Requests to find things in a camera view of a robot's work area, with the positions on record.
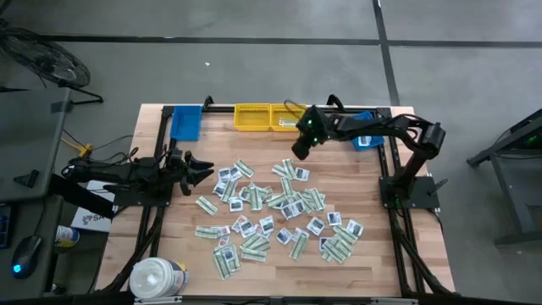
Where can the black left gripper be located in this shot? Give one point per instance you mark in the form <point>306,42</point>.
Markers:
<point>175,169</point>

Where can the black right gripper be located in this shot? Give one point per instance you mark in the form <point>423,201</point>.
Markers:
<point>315,127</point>

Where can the blue plastic basket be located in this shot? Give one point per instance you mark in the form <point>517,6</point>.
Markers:
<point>377,143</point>
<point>186,125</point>

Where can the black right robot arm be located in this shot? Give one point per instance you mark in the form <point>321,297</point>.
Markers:
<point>381,125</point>

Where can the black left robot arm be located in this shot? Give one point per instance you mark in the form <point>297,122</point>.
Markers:
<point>123,171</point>

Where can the white wipes canister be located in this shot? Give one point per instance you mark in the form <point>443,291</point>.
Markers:
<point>156,277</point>

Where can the white printed box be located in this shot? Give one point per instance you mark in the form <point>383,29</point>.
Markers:
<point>91,220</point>

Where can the black diagonal brace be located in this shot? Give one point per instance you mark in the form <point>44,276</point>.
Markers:
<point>80,197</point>

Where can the white yellow can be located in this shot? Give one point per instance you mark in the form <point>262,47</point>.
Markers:
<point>65,235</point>

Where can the grey desk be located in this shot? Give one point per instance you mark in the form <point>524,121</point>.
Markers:
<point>25,135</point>

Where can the black floor fan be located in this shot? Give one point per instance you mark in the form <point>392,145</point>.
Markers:
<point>46,59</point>

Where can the black computer mouse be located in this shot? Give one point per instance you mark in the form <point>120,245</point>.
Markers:
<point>26,254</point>

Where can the grey metal cart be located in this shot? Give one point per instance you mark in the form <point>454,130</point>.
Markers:
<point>508,169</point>

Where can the dark keyboard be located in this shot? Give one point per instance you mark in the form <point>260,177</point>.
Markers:
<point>4,224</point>

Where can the black frame clamp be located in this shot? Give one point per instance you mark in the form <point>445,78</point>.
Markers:
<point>334,101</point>
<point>207,101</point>

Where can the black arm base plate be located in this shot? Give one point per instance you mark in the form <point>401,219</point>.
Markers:
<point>423,199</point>
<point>135,201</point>

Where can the silver bracket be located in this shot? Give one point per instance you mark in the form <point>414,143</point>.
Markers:
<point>156,301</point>
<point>394,301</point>

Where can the black desk bracket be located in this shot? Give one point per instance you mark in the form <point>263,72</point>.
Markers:
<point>27,178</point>

